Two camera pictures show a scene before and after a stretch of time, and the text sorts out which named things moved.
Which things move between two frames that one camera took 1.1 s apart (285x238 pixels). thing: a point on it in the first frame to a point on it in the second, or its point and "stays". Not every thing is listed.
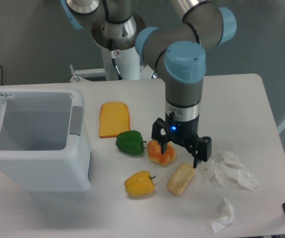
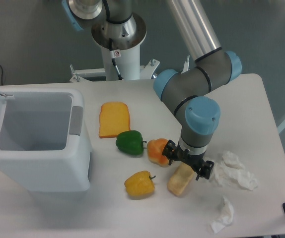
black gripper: [184, 133] to [194, 161]
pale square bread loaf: [180, 178] stays
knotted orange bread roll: [155, 155] stays
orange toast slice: [114, 119] stays
